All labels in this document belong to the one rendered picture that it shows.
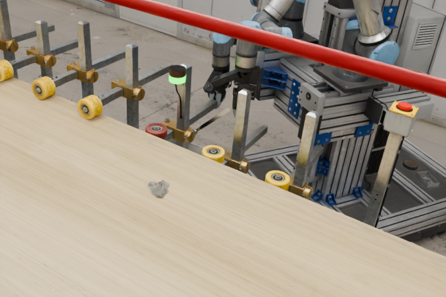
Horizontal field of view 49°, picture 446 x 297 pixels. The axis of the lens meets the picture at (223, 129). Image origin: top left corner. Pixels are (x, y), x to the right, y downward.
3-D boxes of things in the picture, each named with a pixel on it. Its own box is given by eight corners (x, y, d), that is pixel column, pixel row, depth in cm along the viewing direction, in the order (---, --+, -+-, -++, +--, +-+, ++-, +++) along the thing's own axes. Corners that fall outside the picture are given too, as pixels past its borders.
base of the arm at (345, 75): (353, 65, 213) (358, 44, 207) (376, 79, 201) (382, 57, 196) (324, 69, 206) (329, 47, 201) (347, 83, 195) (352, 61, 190)
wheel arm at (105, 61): (124, 54, 231) (124, 46, 229) (130, 56, 230) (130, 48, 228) (40, 89, 194) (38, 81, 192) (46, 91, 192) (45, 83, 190)
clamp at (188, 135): (167, 128, 196) (168, 118, 194) (195, 140, 191) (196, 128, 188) (158, 134, 192) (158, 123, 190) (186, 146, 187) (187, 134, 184)
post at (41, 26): (52, 116, 233) (41, 18, 209) (57, 118, 232) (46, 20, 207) (46, 118, 230) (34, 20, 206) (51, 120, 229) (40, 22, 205)
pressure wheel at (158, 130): (154, 144, 190) (154, 118, 184) (170, 152, 187) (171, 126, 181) (141, 153, 184) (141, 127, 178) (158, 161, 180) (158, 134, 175)
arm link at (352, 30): (360, 46, 205) (368, 15, 198) (377, 59, 194) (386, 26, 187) (335, 47, 202) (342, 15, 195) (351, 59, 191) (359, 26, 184)
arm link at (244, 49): (266, 26, 162) (242, 27, 160) (262, 57, 168) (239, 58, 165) (258, 19, 169) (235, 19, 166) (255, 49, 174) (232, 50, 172)
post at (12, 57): (15, 91, 241) (0, -5, 217) (20, 94, 240) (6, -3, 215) (9, 94, 238) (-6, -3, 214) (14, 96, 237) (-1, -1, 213)
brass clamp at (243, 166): (220, 157, 188) (221, 146, 186) (250, 170, 183) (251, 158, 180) (211, 164, 184) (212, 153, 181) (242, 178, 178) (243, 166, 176)
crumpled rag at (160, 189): (148, 179, 153) (148, 174, 152) (170, 180, 153) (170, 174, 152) (145, 197, 145) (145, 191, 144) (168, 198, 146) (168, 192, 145)
